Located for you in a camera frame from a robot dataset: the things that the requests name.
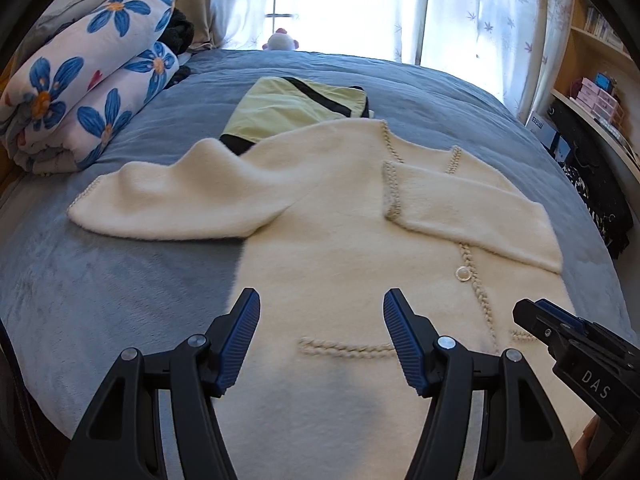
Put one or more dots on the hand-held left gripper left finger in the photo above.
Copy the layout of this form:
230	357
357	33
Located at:
240	345

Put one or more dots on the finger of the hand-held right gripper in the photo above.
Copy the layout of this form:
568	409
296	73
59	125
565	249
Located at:
537	320

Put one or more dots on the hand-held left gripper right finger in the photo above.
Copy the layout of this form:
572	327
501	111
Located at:
405	345

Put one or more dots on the cream fluffy knit cardigan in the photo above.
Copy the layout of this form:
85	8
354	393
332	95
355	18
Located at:
340	240

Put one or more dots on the dark clothes pile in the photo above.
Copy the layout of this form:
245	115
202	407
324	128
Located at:
179	35

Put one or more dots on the grey-blue plush bed blanket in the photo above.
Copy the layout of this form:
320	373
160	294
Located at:
125	290

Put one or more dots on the black and white patterned cloth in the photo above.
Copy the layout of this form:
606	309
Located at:
582	185

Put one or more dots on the black bag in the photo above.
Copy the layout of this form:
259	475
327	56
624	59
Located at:
600	170

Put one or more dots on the white cardboard box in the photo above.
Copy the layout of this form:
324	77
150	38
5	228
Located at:
540	127

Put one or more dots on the pink mini drawer organizer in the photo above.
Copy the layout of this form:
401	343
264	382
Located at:
597	102

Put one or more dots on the yellow-green garment with black trim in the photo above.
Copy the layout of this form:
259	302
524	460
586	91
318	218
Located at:
280	107

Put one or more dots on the small blue box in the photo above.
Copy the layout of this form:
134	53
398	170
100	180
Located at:
602	81

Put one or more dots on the row of books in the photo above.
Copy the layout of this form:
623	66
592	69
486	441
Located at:
602	27

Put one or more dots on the pink and white plush toy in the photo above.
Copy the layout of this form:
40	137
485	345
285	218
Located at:
280	41

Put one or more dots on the blue flower print rolled blanket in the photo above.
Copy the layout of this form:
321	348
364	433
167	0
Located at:
85	75

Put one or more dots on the sheer white leaf-print curtain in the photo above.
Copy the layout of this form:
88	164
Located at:
470	15

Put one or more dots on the wooden wall shelf unit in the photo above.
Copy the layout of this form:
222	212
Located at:
580	50

